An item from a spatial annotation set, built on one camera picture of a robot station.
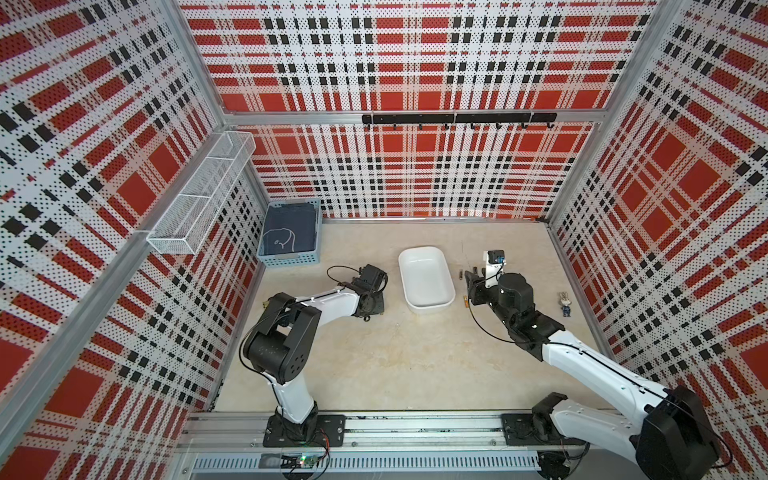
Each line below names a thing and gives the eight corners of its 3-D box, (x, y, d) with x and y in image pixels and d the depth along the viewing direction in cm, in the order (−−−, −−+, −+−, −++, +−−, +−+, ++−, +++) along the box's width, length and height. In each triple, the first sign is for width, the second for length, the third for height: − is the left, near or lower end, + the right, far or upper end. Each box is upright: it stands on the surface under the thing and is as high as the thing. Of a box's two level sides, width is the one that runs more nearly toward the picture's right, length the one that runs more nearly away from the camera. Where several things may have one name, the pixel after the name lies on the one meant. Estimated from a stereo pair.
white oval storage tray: (400, 315, 96) (400, 306, 92) (400, 257, 112) (400, 246, 107) (454, 315, 96) (457, 306, 92) (447, 256, 112) (449, 246, 107)
